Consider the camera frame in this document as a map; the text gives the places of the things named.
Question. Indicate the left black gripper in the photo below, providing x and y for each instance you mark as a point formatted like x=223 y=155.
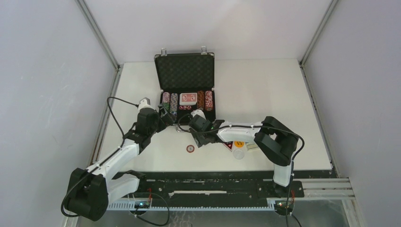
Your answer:
x=165 y=121

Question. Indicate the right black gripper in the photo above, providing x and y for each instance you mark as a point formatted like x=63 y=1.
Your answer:
x=199 y=141

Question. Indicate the red poker chip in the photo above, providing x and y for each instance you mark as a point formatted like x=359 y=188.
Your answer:
x=190 y=148

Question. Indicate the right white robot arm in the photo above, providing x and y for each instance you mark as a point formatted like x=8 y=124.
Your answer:
x=276 y=141

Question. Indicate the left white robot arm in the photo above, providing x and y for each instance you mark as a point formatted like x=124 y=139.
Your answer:
x=91 y=190

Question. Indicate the red triangular all-in button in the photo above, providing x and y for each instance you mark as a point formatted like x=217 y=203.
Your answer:
x=228 y=145

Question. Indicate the left mixed chip stack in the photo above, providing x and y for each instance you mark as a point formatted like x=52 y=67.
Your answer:
x=166 y=100

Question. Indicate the mixed chip stack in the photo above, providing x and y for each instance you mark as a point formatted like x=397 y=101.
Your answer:
x=174 y=103
x=166 y=100

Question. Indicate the red white chip stack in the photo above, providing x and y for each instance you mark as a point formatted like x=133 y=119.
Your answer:
x=209 y=100

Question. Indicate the orange big blind button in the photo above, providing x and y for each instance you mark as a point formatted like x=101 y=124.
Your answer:
x=239 y=144

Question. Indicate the red playing card deck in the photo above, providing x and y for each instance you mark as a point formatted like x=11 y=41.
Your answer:
x=188 y=98

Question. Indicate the orange chip stack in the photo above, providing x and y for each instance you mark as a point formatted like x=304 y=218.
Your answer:
x=201 y=100

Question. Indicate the clear dealer button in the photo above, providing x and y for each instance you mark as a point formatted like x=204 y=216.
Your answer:
x=238 y=154

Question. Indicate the blue striped card box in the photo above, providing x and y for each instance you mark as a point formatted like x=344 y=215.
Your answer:
x=252 y=146

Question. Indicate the black aluminium poker case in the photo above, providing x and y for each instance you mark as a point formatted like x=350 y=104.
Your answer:
x=186 y=73

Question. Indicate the left controller board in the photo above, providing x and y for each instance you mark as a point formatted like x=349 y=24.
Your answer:
x=142 y=205

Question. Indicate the controller board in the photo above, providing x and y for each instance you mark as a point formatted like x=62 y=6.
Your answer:
x=142 y=205
x=284 y=205

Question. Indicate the right controller board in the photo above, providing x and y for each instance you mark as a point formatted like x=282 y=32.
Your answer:
x=284 y=205

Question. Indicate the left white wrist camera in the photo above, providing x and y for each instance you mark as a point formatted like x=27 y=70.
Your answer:
x=144 y=105

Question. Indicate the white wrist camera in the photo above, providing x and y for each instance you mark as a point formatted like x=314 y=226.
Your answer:
x=198 y=114
x=144 y=105

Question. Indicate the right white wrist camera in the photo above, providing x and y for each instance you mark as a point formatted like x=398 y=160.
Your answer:
x=198 y=114

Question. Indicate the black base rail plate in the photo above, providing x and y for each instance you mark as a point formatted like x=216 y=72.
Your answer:
x=221 y=188

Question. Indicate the white cable duct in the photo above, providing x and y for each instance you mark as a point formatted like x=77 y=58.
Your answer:
x=125 y=205

